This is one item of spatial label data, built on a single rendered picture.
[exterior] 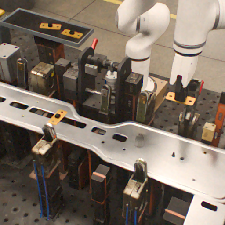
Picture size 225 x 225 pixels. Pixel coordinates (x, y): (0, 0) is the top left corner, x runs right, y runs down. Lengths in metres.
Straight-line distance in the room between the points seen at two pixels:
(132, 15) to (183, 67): 0.63
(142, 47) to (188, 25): 0.78
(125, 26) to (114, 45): 2.15
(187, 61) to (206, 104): 1.03
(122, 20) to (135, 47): 0.15
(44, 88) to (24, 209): 0.48
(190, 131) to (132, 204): 0.39
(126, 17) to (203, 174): 0.73
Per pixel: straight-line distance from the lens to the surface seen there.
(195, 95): 1.41
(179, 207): 1.31
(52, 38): 1.73
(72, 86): 1.65
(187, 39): 1.09
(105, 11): 4.48
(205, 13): 1.06
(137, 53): 1.85
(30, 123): 1.56
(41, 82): 1.68
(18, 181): 1.77
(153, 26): 1.79
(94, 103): 1.67
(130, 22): 1.74
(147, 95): 1.50
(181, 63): 1.12
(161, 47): 3.89
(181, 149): 1.44
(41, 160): 1.40
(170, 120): 2.00
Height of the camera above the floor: 2.02
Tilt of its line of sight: 40 degrees down
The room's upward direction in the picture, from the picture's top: straight up
